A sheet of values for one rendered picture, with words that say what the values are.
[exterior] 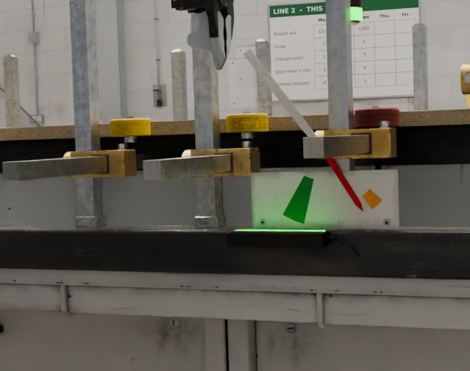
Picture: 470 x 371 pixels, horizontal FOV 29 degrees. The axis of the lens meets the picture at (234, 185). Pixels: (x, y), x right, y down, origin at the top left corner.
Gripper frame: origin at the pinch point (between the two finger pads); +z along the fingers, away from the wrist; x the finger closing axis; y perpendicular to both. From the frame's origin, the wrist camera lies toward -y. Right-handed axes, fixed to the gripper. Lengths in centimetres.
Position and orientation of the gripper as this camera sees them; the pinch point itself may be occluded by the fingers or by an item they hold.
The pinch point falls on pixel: (223, 61)
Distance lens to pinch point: 149.1
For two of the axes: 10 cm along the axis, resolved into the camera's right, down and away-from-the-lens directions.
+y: -9.4, 0.1, 3.4
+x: -3.4, 0.6, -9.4
